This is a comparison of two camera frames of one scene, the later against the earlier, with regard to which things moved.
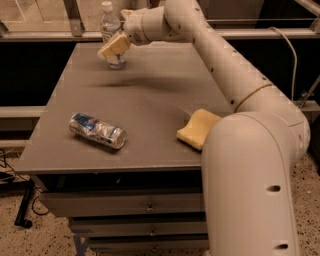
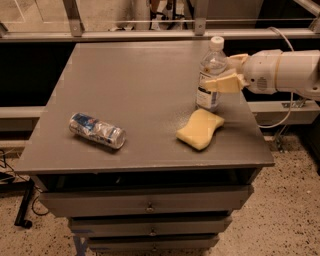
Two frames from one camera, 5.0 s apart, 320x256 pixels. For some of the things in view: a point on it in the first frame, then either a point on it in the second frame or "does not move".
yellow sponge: [198, 129] does not move
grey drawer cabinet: [104, 147] does not move
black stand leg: [21, 219] does not move
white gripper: [134, 28] -> [260, 71]
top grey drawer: [85, 203] does not move
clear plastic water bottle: [110, 28] -> [212, 65]
